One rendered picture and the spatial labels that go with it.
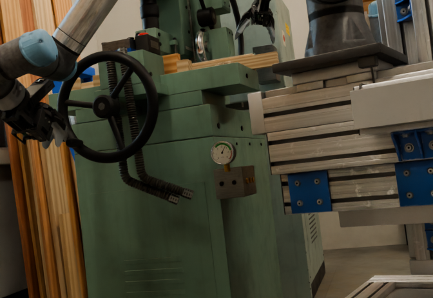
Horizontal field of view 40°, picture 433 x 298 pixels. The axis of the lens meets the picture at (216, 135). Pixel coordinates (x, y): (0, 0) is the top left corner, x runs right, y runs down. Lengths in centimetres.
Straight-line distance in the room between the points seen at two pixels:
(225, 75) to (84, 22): 44
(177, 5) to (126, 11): 263
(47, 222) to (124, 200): 149
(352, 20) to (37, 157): 223
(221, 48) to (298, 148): 80
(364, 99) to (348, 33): 21
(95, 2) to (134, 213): 64
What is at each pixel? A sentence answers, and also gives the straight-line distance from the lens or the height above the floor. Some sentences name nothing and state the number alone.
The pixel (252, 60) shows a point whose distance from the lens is 176.
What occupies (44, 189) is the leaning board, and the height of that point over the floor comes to 62.
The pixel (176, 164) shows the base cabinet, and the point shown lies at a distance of 165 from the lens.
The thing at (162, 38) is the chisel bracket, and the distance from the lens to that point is 187.
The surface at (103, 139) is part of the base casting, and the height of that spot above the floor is 74.
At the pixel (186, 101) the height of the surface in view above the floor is 81.
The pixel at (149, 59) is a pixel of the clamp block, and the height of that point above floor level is 94.
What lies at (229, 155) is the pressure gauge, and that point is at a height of 65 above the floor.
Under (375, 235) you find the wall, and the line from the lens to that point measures 412.
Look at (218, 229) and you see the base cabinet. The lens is 162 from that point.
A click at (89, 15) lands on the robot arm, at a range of 137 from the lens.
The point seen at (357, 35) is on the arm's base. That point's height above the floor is 85.
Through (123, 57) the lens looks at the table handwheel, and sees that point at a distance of 152.
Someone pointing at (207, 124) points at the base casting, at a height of 74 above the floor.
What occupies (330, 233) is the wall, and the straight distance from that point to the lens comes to 413.
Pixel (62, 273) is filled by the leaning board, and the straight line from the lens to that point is 320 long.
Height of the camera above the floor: 62
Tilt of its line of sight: 3 degrees up
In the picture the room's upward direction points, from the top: 6 degrees counter-clockwise
